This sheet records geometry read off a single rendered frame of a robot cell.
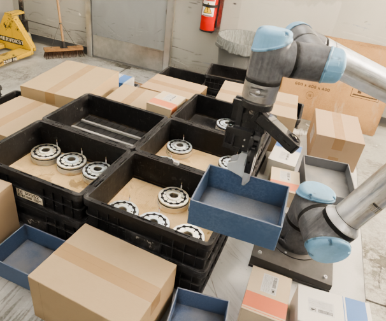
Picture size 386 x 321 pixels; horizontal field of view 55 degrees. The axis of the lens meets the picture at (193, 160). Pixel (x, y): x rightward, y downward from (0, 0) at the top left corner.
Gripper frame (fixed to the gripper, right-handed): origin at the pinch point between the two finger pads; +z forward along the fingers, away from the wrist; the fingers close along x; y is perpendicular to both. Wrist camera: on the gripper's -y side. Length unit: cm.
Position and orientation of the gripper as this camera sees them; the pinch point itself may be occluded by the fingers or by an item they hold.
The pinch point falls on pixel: (247, 180)
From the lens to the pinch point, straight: 92.0
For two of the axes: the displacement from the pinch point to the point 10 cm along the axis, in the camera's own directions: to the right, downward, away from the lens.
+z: -1.5, 8.7, 4.8
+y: -9.3, -2.8, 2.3
